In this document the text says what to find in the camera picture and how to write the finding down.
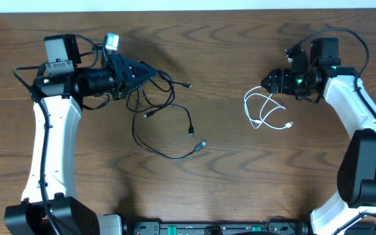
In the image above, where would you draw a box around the black USB cable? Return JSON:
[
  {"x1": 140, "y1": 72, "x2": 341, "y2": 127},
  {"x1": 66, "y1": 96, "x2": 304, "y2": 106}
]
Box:
[
  {"x1": 131, "y1": 60, "x2": 208, "y2": 161},
  {"x1": 125, "y1": 68, "x2": 195, "y2": 138}
]

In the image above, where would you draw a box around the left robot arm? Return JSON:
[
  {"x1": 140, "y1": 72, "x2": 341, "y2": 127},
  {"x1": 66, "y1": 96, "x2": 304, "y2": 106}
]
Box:
[{"x1": 5, "y1": 33, "x2": 156, "y2": 234}]

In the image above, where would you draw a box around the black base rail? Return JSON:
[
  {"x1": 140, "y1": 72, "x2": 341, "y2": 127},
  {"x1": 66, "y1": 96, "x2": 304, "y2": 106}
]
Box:
[{"x1": 122, "y1": 215, "x2": 376, "y2": 235}]

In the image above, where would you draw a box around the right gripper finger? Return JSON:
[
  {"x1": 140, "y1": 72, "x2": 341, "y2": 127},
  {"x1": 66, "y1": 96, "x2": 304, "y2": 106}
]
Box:
[
  {"x1": 261, "y1": 70, "x2": 275, "y2": 84},
  {"x1": 261, "y1": 80, "x2": 278, "y2": 94}
]

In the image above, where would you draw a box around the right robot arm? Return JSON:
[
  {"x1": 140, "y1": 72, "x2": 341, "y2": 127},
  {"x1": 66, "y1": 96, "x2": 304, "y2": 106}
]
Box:
[{"x1": 261, "y1": 38, "x2": 376, "y2": 234}]

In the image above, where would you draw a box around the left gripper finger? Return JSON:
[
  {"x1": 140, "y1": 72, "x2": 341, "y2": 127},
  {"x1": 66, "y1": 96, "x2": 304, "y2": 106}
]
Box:
[
  {"x1": 127, "y1": 73, "x2": 155, "y2": 95},
  {"x1": 123, "y1": 58, "x2": 156, "y2": 77}
]

